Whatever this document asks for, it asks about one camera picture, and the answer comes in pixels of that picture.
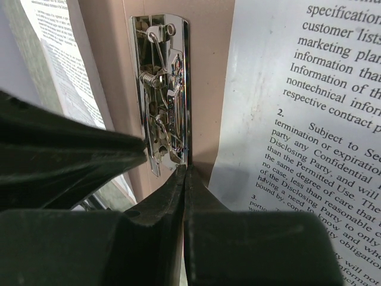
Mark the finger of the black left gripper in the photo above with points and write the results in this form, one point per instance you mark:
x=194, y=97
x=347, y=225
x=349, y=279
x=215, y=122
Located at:
x=51, y=162

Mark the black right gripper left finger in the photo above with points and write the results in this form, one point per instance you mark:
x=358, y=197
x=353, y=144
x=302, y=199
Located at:
x=141, y=246

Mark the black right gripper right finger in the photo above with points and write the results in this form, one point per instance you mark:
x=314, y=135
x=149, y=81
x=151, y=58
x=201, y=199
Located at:
x=223, y=247

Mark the printed white paper sheet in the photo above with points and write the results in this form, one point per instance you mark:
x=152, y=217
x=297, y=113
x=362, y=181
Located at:
x=77, y=92

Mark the metal folder clip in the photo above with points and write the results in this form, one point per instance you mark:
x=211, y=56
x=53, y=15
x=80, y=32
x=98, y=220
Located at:
x=160, y=57

